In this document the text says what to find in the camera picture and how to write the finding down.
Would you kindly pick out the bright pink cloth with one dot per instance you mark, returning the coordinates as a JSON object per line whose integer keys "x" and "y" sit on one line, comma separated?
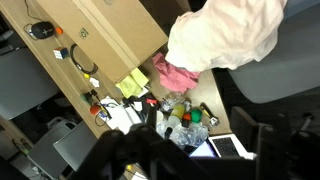
{"x": 175, "y": 76}

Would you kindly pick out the clear plastic bag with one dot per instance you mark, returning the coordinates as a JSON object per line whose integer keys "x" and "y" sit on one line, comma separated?
{"x": 190, "y": 135}

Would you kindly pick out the green ball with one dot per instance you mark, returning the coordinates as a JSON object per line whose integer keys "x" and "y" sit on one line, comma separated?
{"x": 196, "y": 116}

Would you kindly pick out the small clear plastic bottle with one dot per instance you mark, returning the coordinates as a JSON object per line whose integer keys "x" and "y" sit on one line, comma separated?
{"x": 171, "y": 100}

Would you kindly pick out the green black gadget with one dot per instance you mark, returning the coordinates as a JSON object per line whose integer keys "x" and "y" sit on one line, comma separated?
{"x": 89, "y": 97}

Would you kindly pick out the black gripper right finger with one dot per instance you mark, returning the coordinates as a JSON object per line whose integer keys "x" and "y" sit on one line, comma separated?
{"x": 263, "y": 150}

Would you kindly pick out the silver laptop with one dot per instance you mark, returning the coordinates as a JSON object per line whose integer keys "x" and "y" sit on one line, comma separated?
{"x": 226, "y": 146}

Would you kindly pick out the light pink cloth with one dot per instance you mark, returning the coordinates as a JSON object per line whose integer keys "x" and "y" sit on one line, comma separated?
{"x": 226, "y": 36}

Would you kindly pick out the small orange disc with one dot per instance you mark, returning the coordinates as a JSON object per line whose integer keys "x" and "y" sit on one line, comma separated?
{"x": 59, "y": 30}

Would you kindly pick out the large cardboard box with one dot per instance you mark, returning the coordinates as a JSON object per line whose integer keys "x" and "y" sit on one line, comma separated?
{"x": 110, "y": 33}

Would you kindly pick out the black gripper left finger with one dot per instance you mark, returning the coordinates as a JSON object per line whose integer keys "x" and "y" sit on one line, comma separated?
{"x": 116, "y": 156}

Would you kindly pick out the rubik's cube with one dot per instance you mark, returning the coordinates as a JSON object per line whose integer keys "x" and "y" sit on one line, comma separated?
{"x": 61, "y": 53}

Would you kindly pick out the yellow cloth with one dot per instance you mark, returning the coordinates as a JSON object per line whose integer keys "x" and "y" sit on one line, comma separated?
{"x": 131, "y": 83}

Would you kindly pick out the orange ball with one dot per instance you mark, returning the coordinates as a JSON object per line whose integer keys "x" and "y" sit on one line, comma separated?
{"x": 95, "y": 109}

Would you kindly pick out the grey office chair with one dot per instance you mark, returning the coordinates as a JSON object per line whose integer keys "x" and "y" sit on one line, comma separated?
{"x": 23, "y": 83}
{"x": 75, "y": 145}

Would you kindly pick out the spray bottle yellow liquid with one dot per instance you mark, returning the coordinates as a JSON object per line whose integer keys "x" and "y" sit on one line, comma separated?
{"x": 177, "y": 112}

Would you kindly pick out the small orange toy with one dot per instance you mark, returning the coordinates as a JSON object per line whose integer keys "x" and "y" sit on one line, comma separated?
{"x": 186, "y": 117}

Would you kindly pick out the small white tag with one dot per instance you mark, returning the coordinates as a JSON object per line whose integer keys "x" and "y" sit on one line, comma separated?
{"x": 94, "y": 82}

